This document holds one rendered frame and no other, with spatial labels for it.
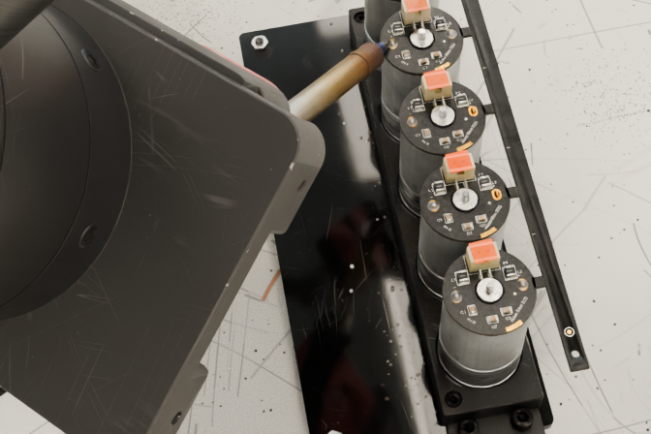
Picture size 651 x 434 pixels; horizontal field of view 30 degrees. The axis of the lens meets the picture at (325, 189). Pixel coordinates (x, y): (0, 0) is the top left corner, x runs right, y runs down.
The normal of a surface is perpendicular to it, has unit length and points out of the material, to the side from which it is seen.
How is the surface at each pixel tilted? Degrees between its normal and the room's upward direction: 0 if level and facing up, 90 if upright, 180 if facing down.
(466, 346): 90
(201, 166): 30
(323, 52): 0
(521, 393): 0
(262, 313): 0
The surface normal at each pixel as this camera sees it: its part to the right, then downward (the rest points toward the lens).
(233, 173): -0.32, -0.06
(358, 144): -0.04, -0.48
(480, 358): -0.13, 0.87
